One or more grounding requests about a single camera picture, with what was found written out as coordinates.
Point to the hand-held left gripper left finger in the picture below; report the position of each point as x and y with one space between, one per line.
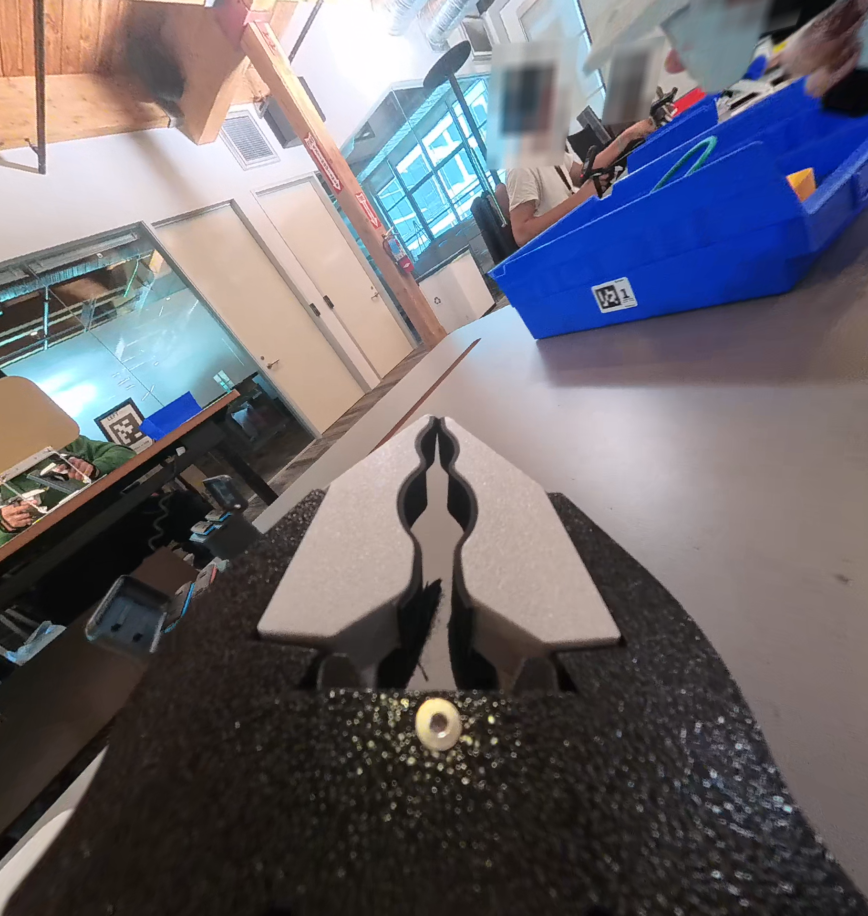
341 565

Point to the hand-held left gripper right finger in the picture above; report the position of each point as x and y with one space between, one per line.
534 565

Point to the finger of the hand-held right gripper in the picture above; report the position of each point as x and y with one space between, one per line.
727 39

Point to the orange plastic block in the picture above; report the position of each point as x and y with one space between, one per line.
804 184

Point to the blue plastic bin with tag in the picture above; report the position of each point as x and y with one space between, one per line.
691 243

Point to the person's right hand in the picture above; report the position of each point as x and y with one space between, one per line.
827 43

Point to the black battery charger case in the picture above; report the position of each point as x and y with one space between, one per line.
223 501
130 615

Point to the cardboard box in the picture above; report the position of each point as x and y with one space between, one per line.
162 572

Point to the black wavy-back chair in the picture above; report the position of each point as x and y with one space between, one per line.
166 522

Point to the dark blue storage bin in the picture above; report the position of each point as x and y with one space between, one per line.
171 415

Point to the long wooden-edged desk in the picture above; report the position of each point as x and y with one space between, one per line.
119 472

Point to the white door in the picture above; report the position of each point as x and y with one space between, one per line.
262 322
334 272

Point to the small framed marker sign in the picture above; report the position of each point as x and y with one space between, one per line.
123 426

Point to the black floor lamp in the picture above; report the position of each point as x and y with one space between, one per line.
448 57

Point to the white recycling cabinet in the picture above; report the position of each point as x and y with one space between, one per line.
455 290

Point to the black office chair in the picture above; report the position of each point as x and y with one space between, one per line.
495 229

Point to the red fire extinguisher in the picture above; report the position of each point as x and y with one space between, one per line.
399 252

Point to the beige board on clear stand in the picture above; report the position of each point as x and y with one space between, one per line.
19 429

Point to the metal ceiling rod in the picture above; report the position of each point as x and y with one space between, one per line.
40 86

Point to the wooden post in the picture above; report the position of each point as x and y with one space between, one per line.
348 193

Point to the wall vent grille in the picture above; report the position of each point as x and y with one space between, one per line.
248 137

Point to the black wall speaker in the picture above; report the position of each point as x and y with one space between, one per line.
291 118

